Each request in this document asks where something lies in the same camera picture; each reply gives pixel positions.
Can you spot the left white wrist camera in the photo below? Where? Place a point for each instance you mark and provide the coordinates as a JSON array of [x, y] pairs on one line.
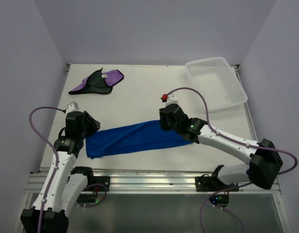
[[71, 107]]

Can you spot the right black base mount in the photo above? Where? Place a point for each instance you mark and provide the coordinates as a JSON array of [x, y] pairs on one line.
[[206, 183]]

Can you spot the white plastic basket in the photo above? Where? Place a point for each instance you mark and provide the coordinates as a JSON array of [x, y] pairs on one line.
[[216, 80]]

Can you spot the blue towel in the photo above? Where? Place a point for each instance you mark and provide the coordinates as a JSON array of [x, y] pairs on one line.
[[132, 138]]

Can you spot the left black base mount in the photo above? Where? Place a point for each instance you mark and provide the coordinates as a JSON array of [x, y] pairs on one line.
[[103, 180]]

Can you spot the purple and grey towel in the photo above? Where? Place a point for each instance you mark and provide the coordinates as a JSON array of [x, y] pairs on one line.
[[98, 83]]

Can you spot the aluminium frame rail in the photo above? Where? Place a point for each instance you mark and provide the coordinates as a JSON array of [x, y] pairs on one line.
[[150, 182]]

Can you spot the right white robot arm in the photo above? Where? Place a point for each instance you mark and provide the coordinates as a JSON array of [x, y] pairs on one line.
[[261, 162]]

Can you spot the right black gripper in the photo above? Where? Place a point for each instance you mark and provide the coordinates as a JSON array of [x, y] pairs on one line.
[[162, 124]]

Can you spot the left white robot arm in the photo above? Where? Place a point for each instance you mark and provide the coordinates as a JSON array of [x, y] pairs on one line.
[[64, 182]]

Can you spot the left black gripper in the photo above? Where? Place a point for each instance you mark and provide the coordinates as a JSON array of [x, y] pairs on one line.
[[94, 124]]

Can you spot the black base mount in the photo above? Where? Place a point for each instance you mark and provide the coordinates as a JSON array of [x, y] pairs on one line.
[[103, 180], [206, 183]]

